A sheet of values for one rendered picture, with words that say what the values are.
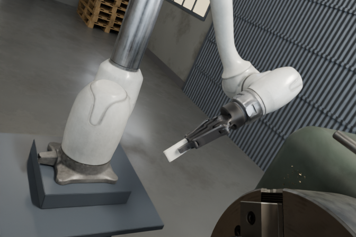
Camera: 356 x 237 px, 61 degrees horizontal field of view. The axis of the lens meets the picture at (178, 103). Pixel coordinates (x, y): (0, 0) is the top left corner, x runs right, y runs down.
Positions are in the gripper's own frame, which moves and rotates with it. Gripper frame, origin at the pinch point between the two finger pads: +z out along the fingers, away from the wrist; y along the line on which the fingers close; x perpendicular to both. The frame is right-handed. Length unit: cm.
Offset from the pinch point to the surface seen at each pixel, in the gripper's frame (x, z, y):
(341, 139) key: -7.4, -11.2, 47.4
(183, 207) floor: 88, -3, -130
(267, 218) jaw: -1.9, 0.5, 44.1
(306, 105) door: 96, -163, -178
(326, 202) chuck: -1.1, -6.3, 46.9
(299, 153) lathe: 3.1, -16.2, 28.4
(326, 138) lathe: 2.9, -21.7, 30.0
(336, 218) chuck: -1, -5, 50
